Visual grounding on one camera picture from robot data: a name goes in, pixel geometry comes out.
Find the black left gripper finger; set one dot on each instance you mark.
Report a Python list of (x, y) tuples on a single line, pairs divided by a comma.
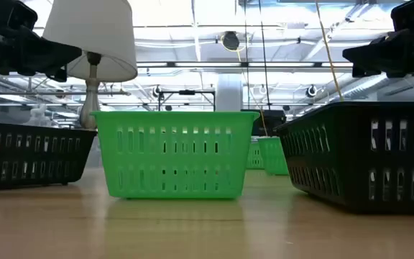
[(49, 54), (60, 75)]

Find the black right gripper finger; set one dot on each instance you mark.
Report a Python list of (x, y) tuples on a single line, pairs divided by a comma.
[(368, 54), (365, 72)]

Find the black slotted plastic basket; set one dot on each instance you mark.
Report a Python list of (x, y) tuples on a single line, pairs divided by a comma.
[(350, 162), (31, 158)]

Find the white robot figure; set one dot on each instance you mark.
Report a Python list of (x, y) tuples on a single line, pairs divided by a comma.
[(39, 113)]

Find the white shade table lamp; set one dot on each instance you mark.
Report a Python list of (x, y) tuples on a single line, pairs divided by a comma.
[(95, 28)]

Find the black metal gantry frame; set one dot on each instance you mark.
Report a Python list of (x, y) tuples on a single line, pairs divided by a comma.
[(187, 92)]

